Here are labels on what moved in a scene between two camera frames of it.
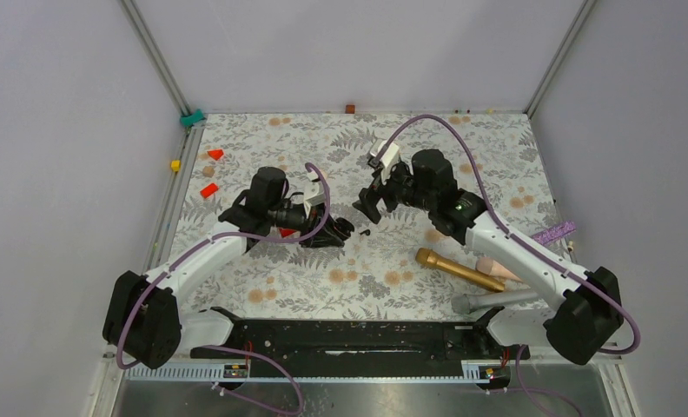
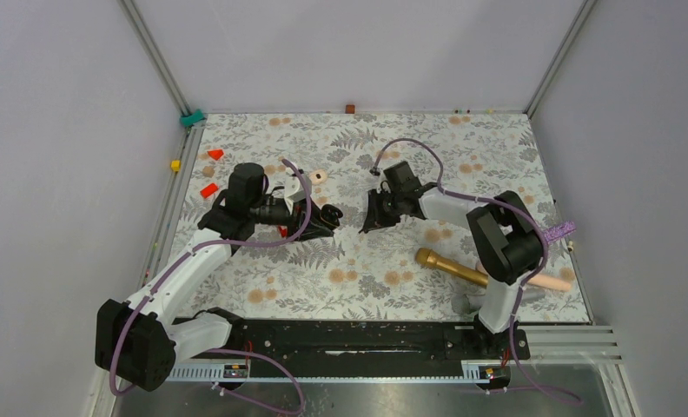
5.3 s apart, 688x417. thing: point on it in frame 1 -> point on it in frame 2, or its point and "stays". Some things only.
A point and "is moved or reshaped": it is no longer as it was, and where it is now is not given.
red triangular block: [215, 154] stays
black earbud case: [344, 226] is moved or reshaped
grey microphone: [464, 303] stays
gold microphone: [429, 257] stays
